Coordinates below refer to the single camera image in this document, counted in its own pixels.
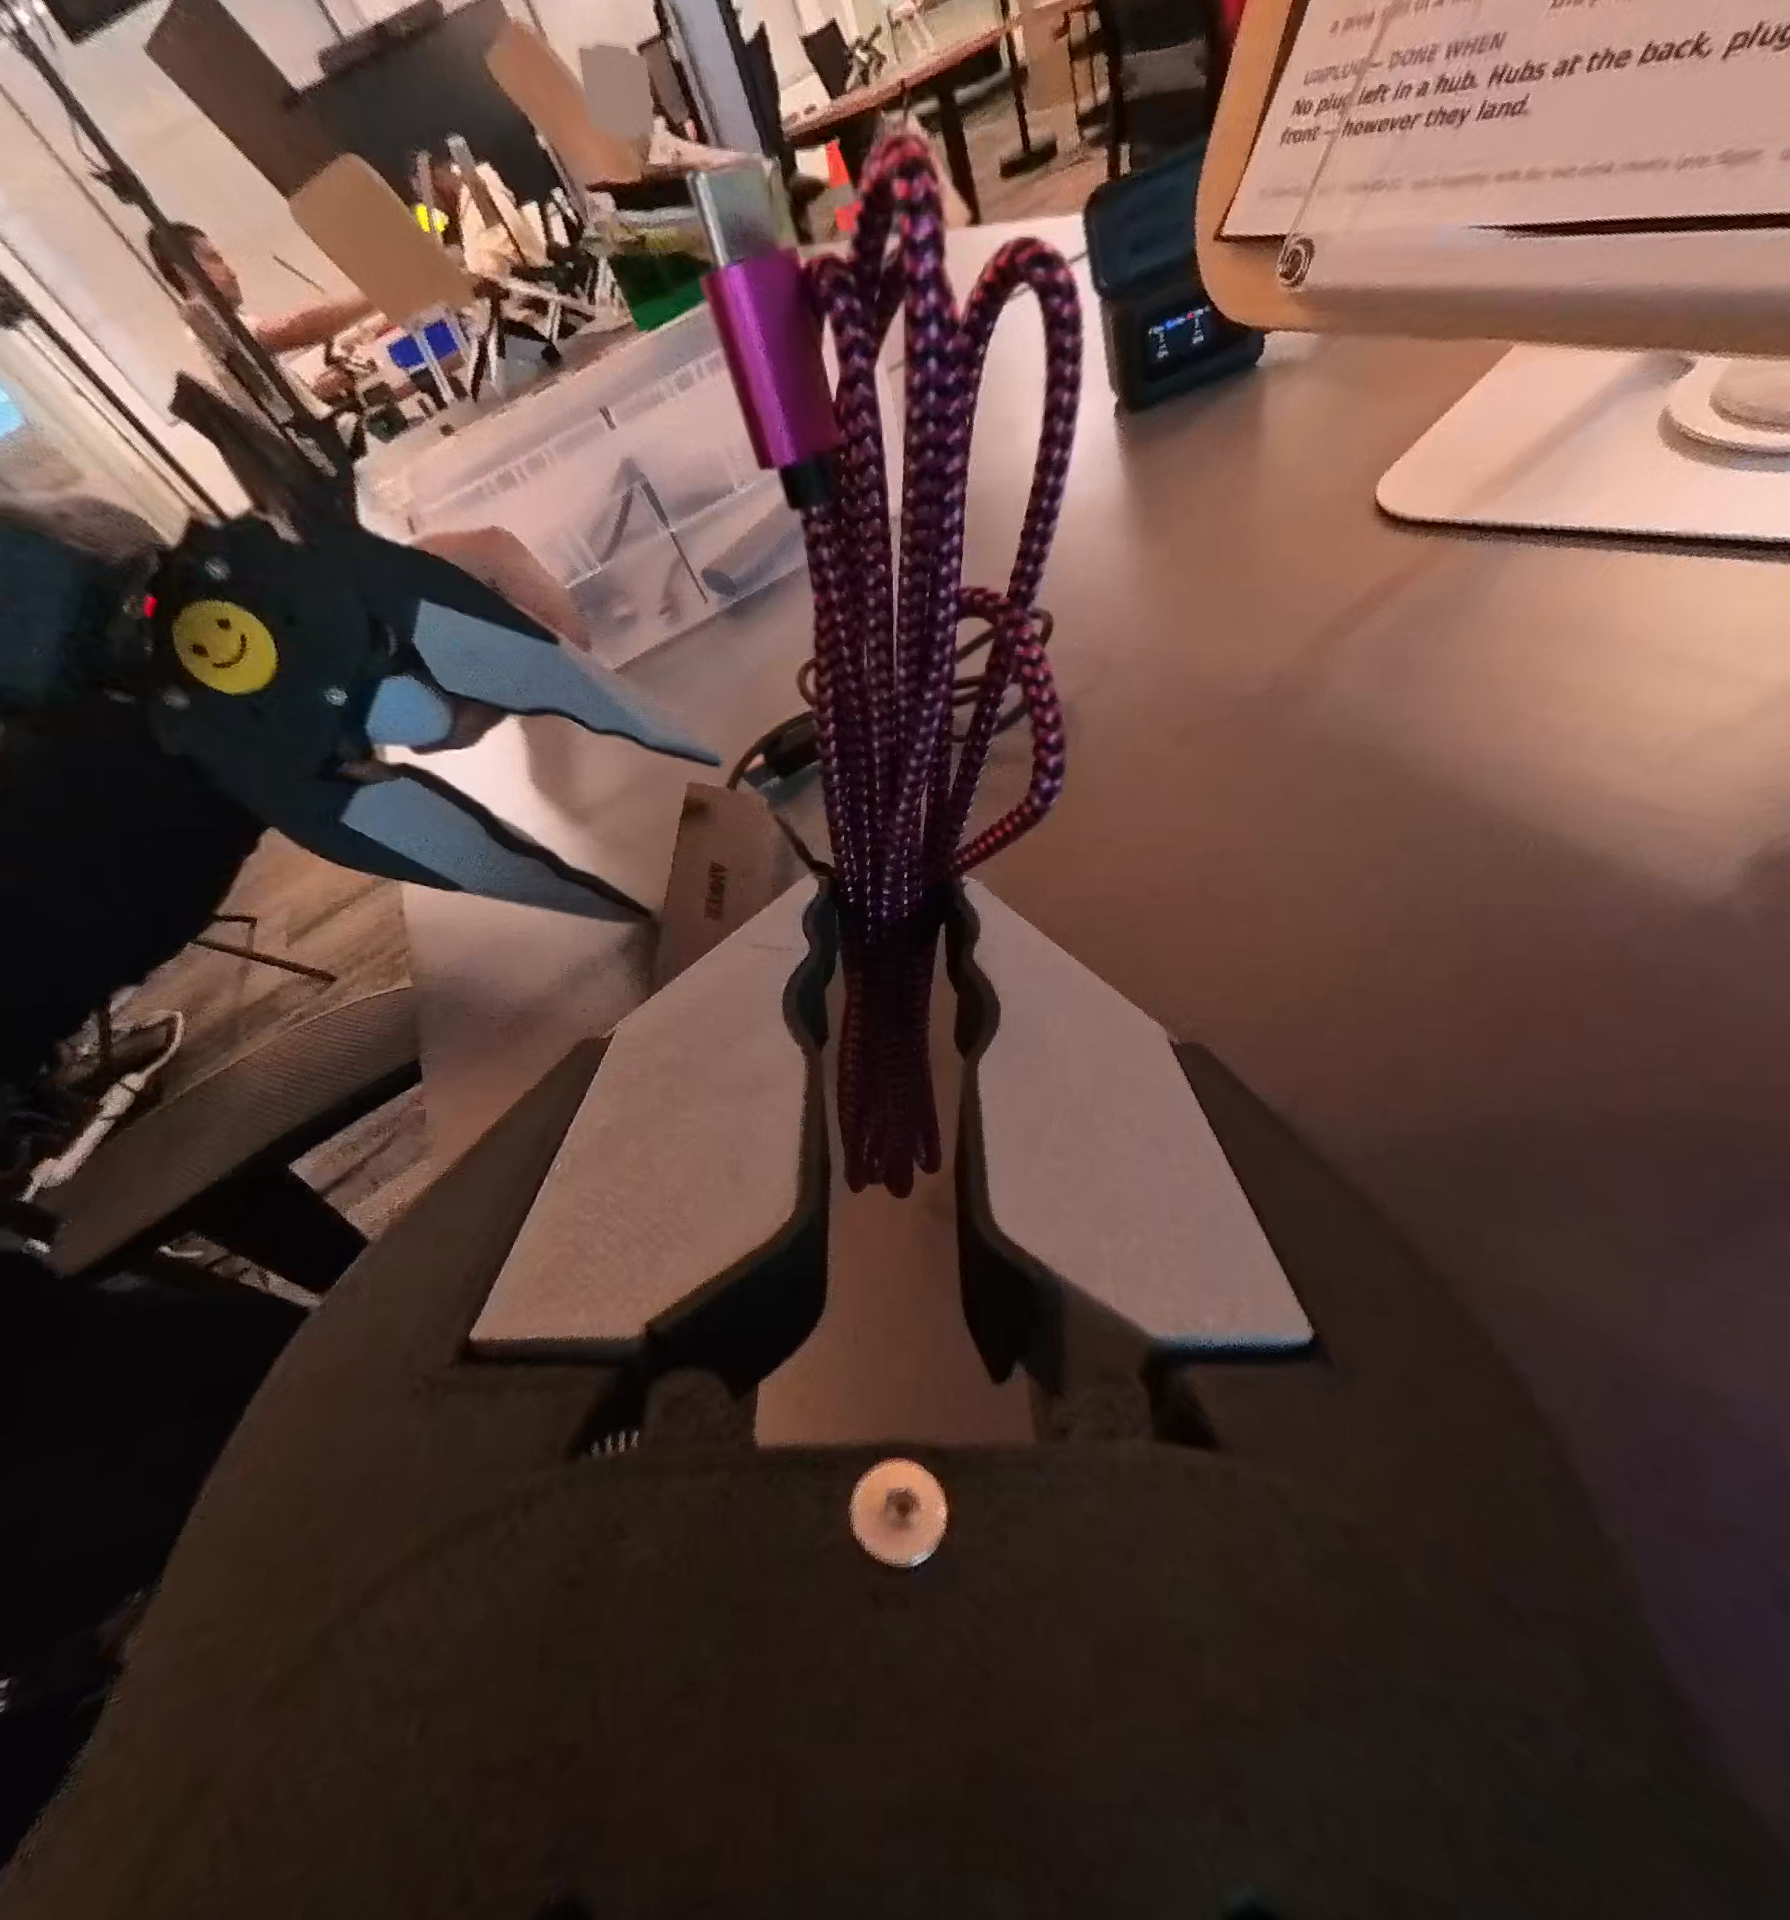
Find small black action camera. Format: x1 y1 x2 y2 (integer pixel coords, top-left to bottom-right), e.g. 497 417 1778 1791
1085 147 1267 417

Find instruction sheet on board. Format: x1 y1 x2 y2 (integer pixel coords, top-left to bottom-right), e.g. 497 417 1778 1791
1194 0 1790 363

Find person's dark clothing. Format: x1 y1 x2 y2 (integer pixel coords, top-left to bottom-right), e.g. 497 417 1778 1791
0 1246 312 1920

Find white stand base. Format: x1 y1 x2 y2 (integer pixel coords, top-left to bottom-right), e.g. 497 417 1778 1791
1375 342 1790 549

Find magenta braided usb cable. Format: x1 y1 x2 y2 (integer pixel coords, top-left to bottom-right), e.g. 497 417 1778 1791
685 133 1089 1203

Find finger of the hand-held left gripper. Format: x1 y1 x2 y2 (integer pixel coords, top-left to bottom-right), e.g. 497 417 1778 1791
370 596 728 768
329 762 659 920

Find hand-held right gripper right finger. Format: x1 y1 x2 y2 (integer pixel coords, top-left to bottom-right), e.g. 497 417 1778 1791
943 878 1313 1387

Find clear plastic bin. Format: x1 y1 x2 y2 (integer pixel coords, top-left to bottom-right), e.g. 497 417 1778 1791
359 308 824 673

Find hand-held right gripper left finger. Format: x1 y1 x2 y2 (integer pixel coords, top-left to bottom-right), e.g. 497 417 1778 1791
471 877 838 1393

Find person's left forearm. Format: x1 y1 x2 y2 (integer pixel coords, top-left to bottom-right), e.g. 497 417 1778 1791
0 717 285 1142

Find green plastic bin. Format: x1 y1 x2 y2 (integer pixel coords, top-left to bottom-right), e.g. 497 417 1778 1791
606 226 713 331

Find person's left hand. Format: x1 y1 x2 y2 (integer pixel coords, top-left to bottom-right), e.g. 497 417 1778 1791
414 526 595 654

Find white cable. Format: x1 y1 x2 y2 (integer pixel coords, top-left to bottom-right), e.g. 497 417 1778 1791
22 1009 187 1204

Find black hub cable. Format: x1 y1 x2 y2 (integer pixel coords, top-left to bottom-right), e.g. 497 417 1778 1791
728 590 1059 795

